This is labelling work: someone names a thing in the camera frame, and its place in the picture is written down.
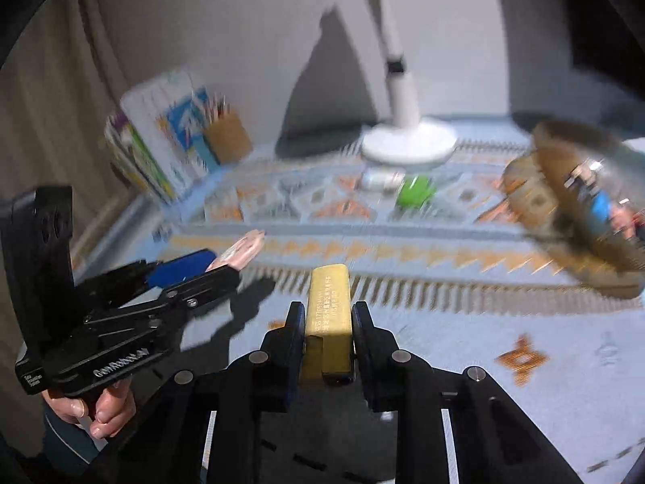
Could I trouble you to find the yellow rectangular case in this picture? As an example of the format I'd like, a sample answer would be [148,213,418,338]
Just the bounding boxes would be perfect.
[301,263,353,387]

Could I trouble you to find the pink item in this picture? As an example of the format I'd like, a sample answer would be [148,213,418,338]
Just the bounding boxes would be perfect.
[206,229,266,271]

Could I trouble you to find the left hand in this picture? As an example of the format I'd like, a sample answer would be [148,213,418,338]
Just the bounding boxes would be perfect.
[40,378,137,439]

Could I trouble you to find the stack of books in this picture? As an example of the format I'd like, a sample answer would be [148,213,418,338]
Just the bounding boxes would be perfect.
[105,69,220,203]

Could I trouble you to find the brown pen holder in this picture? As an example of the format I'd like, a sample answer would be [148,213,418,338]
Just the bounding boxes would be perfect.
[204,111,252,165]

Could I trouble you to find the green translucent toy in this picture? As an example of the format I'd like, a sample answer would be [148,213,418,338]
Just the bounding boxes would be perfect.
[396,175,436,210]

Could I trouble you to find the round clear plastic case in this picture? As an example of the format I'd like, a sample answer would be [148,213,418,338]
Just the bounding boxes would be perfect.
[359,167,406,192]

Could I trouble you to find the white desk lamp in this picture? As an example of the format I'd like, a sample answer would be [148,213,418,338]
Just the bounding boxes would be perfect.
[361,0,457,167]

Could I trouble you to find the ribbed amber glass bowl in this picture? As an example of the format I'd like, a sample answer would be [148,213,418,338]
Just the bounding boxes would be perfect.
[502,120,644,299]

